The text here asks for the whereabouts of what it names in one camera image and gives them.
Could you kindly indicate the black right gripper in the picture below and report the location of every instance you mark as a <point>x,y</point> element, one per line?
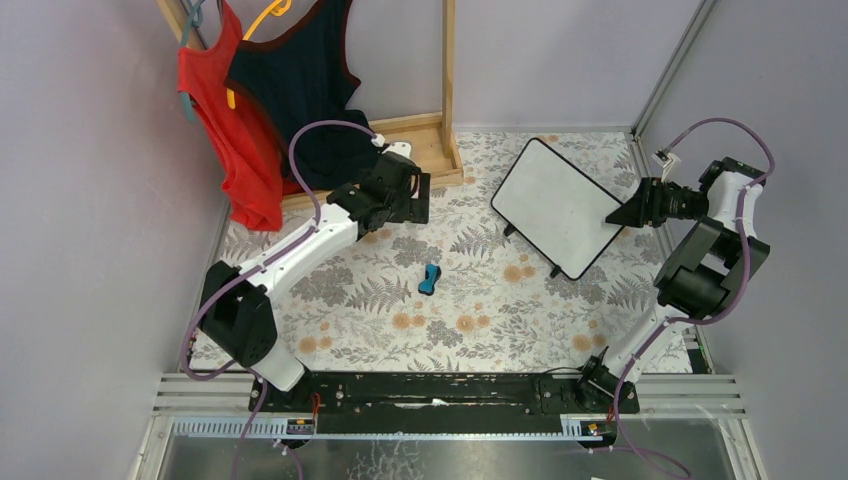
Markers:
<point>652,203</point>

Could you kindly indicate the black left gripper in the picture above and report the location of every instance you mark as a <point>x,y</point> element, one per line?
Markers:
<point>411,196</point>

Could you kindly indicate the black framed whiteboard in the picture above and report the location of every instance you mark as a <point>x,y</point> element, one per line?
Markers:
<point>557,208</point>

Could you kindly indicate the blue and black eraser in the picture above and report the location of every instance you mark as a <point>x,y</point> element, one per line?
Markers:
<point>431,276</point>

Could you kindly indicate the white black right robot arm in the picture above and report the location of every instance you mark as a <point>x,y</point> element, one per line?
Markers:
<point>700,280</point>

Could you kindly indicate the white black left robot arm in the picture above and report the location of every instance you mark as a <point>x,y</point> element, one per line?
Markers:
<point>236,311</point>

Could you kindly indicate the floral patterned table mat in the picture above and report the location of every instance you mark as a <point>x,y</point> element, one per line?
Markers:
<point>496,306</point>

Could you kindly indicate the red tank top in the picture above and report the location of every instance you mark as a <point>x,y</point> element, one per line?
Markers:
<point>241,139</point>

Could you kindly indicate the dark navy tank top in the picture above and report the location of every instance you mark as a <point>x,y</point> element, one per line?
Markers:
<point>300,84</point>

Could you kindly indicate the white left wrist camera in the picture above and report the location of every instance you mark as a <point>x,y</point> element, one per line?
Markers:
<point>383,146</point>

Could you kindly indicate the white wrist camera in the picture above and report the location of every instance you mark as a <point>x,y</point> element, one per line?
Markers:
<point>383,146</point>
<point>668,161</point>

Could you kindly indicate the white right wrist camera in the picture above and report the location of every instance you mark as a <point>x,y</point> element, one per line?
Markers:
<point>668,161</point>

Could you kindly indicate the wooden clothes rack frame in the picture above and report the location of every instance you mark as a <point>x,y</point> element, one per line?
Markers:
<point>434,147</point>

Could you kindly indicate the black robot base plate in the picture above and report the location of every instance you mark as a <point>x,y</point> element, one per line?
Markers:
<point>371,403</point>

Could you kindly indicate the aluminium rail frame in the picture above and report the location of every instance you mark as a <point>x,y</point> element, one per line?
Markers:
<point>230,387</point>

